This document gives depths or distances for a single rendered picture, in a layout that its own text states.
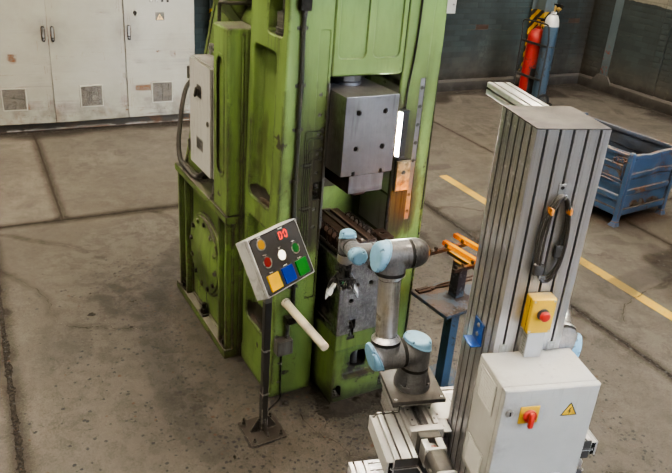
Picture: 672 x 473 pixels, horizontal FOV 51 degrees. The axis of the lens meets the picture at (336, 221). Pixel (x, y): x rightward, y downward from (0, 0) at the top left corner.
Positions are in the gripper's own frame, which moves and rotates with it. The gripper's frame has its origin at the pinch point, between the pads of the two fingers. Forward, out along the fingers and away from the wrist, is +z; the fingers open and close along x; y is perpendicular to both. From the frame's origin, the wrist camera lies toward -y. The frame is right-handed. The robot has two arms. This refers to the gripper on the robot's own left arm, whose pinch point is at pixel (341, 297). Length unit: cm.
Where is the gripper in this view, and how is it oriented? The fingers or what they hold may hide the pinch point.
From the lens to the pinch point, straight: 324.4
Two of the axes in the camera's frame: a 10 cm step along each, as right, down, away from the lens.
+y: 2.0, 4.2, -8.8
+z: -0.7, 9.1, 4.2
